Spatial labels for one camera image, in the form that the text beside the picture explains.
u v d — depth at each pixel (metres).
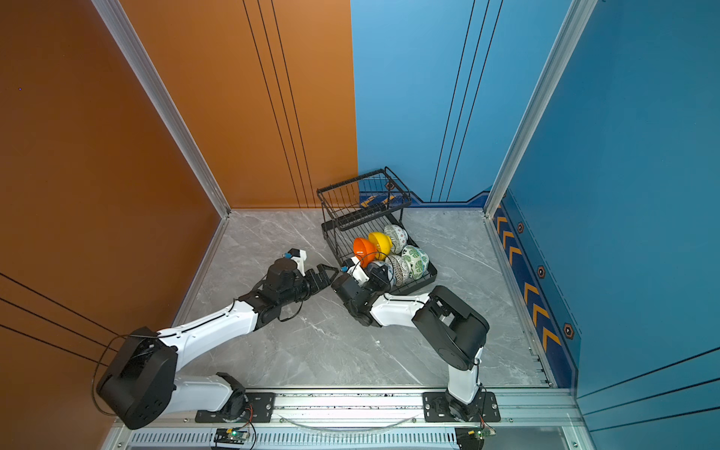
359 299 0.70
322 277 0.76
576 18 0.70
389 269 0.88
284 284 0.67
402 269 0.89
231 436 0.71
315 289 0.74
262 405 0.74
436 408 0.72
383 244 0.98
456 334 0.47
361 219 1.15
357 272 0.81
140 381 0.42
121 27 0.71
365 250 0.94
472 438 0.70
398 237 0.97
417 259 0.99
